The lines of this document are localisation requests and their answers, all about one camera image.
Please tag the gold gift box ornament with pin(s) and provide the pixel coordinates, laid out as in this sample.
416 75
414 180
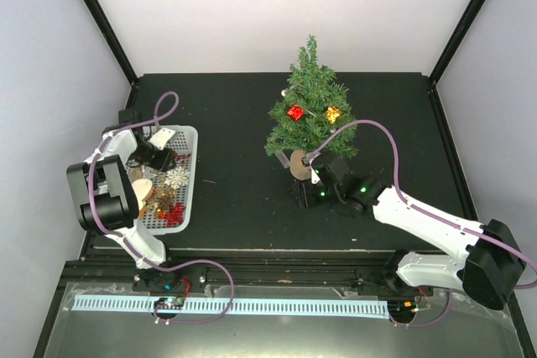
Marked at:
332 114

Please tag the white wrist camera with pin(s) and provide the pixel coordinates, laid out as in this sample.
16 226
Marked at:
306 171
162 137

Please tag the small green christmas tree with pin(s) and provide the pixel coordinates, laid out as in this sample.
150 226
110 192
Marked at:
313 87

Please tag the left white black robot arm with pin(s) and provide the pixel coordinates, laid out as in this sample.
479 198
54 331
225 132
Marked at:
104 199

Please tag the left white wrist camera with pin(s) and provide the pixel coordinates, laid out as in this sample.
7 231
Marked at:
162 137

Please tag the white plastic basket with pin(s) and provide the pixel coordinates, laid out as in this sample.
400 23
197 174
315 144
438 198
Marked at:
185 145

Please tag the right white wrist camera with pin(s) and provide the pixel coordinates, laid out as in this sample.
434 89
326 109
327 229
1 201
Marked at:
306 171

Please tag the white snowflake ornament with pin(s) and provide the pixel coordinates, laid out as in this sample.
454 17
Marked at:
177 177

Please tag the silver star ornament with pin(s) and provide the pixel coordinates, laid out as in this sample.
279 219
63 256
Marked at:
148 173

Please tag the pine cone ornament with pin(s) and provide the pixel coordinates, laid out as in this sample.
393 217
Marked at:
165 201

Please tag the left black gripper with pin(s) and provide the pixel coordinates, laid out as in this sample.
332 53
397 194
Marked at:
163 163

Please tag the terracotta tree pot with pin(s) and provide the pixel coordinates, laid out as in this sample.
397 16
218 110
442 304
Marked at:
296 166

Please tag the red gift box ornament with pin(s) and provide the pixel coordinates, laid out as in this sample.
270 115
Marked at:
295 112

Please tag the wooden slice ornament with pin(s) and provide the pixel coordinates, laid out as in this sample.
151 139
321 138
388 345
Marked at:
143 189

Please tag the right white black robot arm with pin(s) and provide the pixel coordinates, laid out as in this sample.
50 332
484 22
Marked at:
481 260

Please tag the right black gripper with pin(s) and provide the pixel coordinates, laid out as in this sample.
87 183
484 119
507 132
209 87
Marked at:
304 198

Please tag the red snowflake ornament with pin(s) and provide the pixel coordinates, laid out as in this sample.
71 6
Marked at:
173 216

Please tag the light blue slotted cable duct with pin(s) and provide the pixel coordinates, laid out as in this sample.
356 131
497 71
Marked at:
239 306

